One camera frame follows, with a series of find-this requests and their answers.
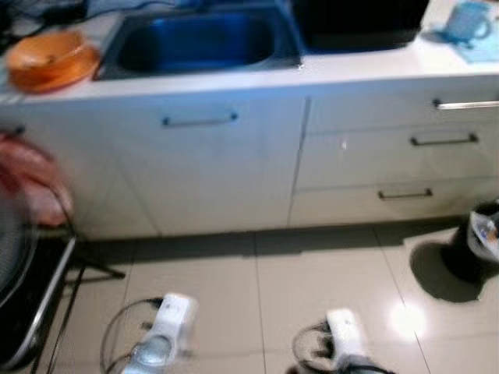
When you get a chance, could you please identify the orange plastic plate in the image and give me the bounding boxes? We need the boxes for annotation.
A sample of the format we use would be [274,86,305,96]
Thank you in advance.
[8,43,101,94]

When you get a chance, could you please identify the white kitchen base cabinet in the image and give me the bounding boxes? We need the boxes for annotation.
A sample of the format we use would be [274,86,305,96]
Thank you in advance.
[0,74,499,241]

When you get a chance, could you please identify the white trash in bin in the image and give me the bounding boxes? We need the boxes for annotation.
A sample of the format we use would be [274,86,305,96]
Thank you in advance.
[468,214,499,262]

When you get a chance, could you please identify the black trash bin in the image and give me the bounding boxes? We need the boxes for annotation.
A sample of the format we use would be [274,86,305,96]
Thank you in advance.
[441,201,499,283]

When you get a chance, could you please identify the light blue mat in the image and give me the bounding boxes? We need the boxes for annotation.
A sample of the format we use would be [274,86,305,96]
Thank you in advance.
[452,23,499,65]

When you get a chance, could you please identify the light blue mug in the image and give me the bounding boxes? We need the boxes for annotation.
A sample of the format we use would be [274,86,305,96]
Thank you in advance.
[444,0,494,44]

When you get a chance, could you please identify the black cooktop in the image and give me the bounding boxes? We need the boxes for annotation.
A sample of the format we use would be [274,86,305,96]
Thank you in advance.
[292,0,430,54]

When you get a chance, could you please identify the stainless steel sink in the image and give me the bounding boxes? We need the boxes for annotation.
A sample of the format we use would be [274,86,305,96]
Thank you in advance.
[94,8,303,81]

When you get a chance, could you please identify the red plastic bag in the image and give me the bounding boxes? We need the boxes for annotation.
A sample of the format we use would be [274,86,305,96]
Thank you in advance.
[0,132,75,227]

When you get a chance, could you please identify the dark drawer handle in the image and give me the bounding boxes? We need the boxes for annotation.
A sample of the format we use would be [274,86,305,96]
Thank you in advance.
[411,134,480,147]
[378,187,434,201]

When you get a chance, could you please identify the silver drawer handle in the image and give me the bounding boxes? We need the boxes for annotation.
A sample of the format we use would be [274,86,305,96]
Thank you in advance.
[433,98,499,110]

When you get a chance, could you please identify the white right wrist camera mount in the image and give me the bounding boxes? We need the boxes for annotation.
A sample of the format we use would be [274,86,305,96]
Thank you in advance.
[326,309,367,363]

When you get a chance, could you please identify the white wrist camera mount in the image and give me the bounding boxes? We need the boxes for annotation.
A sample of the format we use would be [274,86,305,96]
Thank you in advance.
[156,293,200,351]
[326,309,367,363]

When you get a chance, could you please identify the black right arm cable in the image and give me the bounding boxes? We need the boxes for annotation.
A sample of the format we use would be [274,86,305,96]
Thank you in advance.
[292,321,340,373]

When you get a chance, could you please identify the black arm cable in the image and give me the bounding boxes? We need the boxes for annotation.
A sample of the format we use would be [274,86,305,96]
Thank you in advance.
[100,298,168,374]
[292,321,340,373]

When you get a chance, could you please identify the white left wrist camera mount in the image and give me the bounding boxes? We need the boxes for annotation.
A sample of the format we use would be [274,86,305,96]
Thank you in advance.
[156,293,200,351]

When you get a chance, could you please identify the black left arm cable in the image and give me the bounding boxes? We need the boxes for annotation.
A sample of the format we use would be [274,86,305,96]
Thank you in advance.
[100,298,168,374]

